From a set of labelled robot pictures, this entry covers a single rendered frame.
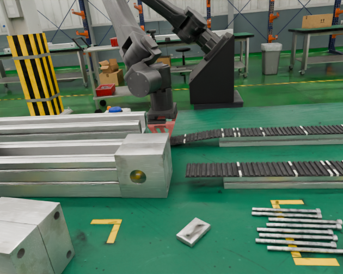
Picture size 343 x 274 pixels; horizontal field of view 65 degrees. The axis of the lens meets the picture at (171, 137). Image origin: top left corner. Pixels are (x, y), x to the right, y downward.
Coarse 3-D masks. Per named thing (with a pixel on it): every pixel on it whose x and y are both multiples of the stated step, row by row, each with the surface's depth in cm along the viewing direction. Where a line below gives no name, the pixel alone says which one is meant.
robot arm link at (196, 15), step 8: (144, 0) 93; (152, 0) 93; (160, 0) 94; (152, 8) 96; (160, 8) 95; (168, 8) 96; (176, 8) 98; (168, 16) 98; (176, 16) 98; (184, 16) 98; (192, 16) 98; (200, 16) 102; (176, 24) 100; (200, 24) 99; (176, 32) 103; (184, 40) 104; (192, 40) 105
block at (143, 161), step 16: (128, 144) 53; (144, 144) 52; (160, 144) 51; (128, 160) 49; (144, 160) 48; (160, 160) 48; (128, 176) 50; (144, 176) 50; (160, 176) 49; (128, 192) 52; (144, 192) 51; (160, 192) 51
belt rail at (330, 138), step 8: (248, 136) 68; (256, 136) 67; (264, 136) 67; (272, 136) 67; (280, 136) 67; (288, 136) 66; (296, 136) 66; (304, 136) 66; (312, 136) 66; (320, 136) 66; (328, 136) 65; (336, 136) 65; (224, 144) 69; (232, 144) 69; (240, 144) 69; (248, 144) 68; (256, 144) 68; (264, 144) 68; (272, 144) 68; (280, 144) 67; (288, 144) 67; (296, 144) 67; (304, 144) 67; (312, 144) 67; (320, 144) 66
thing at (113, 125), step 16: (128, 112) 76; (144, 112) 74; (0, 128) 72; (16, 128) 71; (32, 128) 70; (48, 128) 70; (64, 128) 69; (80, 128) 69; (96, 128) 68; (112, 128) 68; (128, 128) 67; (144, 128) 74
